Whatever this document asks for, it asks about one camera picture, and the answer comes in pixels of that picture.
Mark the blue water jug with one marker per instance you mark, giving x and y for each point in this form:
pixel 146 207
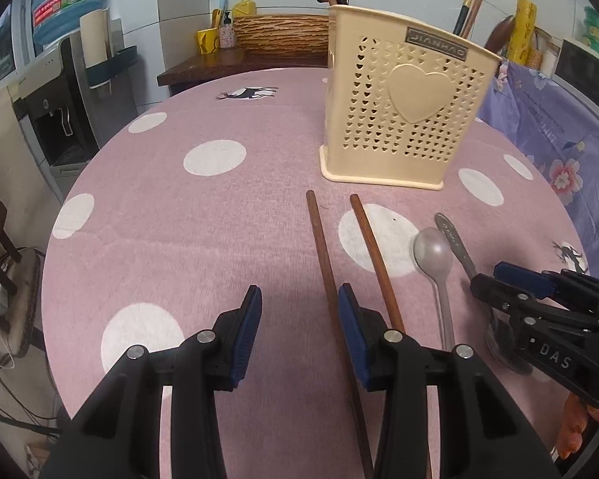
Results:
pixel 67 0

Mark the metal spoon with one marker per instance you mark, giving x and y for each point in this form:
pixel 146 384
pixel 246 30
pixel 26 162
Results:
pixel 454 242
pixel 433 257

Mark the pink polka-dot tablecloth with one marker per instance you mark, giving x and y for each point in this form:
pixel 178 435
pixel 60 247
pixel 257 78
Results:
pixel 204 234

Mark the dark wooden counter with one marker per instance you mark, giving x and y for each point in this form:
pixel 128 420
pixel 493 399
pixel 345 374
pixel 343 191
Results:
pixel 219 65

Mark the brown wooden spoon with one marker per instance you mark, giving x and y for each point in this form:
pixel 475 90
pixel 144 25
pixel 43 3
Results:
pixel 499 35

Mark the yellow cup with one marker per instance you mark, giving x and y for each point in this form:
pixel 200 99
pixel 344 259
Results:
pixel 207 41

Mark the grey water dispenser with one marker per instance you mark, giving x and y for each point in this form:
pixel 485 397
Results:
pixel 65 110

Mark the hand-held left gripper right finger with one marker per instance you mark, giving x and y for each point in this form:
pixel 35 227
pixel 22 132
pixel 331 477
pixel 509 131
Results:
pixel 352 339

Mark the floral pump bottle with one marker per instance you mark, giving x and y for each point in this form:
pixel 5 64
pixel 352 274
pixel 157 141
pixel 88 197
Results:
pixel 227 35

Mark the dark green wall tray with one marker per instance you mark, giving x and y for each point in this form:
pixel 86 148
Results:
pixel 112 67

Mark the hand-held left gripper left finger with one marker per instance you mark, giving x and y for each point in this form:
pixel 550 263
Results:
pixel 244 339

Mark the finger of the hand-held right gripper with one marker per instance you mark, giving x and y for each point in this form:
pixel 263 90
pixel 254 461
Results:
pixel 499 293
pixel 524 277

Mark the cream plastic utensil holder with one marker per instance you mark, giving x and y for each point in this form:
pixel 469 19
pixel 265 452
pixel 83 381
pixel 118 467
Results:
pixel 409 110

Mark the purple floral cloth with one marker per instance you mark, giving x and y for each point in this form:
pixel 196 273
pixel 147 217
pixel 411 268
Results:
pixel 554 129

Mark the glass jar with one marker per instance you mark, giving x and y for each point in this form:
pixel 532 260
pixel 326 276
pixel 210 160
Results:
pixel 544 55

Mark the beige cloth cover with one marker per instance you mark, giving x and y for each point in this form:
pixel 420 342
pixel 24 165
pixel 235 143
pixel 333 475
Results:
pixel 5 169

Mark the blue toothbrush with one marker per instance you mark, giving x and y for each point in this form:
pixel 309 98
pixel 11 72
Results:
pixel 222 4

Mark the yellow film roll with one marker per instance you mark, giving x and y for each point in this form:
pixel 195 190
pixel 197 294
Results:
pixel 523 30

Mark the yellow soap pump bottle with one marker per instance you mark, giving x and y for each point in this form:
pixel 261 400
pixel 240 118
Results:
pixel 244 5

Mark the sliding window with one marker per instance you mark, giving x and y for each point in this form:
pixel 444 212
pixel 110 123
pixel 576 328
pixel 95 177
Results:
pixel 2 55

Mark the person's right hand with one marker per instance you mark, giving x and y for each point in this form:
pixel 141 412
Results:
pixel 574 424

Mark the wooden chair with cushion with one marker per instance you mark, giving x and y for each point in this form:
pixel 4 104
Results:
pixel 25 309

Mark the white microwave oven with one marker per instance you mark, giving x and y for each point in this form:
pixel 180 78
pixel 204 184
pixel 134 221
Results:
pixel 586 77

